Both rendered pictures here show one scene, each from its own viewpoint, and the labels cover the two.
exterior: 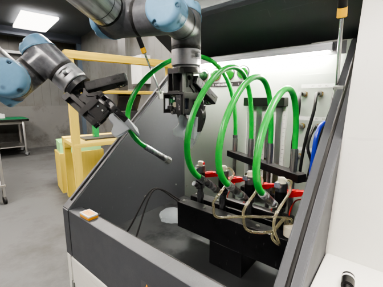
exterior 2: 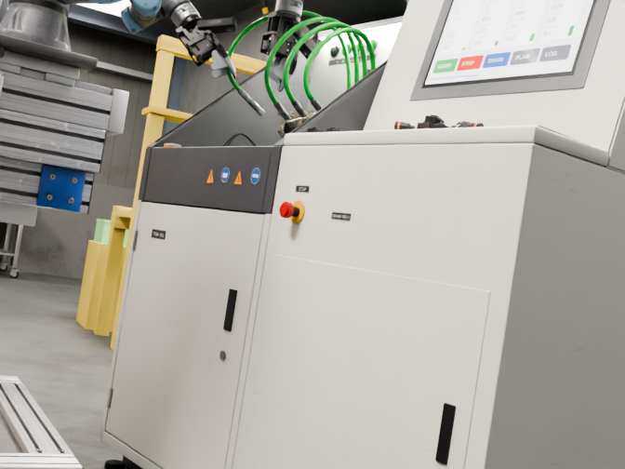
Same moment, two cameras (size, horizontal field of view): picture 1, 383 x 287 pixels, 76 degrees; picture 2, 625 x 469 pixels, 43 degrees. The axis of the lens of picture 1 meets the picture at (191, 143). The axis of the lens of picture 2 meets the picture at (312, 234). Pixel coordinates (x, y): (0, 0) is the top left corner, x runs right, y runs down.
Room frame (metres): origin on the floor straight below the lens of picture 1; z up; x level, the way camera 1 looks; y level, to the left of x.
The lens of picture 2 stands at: (-1.50, -0.62, 0.72)
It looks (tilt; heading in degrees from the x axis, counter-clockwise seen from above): 1 degrees up; 12
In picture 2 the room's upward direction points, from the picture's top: 9 degrees clockwise
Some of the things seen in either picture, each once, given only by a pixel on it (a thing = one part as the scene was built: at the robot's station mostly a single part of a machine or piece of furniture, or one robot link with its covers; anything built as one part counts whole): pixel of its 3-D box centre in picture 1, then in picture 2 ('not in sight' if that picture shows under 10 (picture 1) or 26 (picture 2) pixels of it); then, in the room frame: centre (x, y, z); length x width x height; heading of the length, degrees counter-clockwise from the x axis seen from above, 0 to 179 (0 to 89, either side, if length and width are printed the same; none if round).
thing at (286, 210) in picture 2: not in sight; (290, 210); (0.20, -0.20, 0.80); 0.05 x 0.04 x 0.05; 50
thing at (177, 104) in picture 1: (184, 91); (282, 36); (0.65, 0.02, 1.30); 0.09 x 0.08 x 0.12; 140
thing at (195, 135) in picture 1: (190, 132); (280, 73); (0.65, 0.00, 1.20); 0.06 x 0.03 x 0.09; 140
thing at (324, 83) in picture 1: (315, 124); not in sight; (0.75, -0.38, 1.20); 0.13 x 0.03 x 0.31; 50
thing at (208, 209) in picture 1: (234, 236); not in sight; (0.63, -0.12, 0.91); 0.34 x 0.10 x 0.15; 50
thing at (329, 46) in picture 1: (247, 57); (376, 26); (0.91, -0.20, 1.43); 0.54 x 0.03 x 0.02; 50
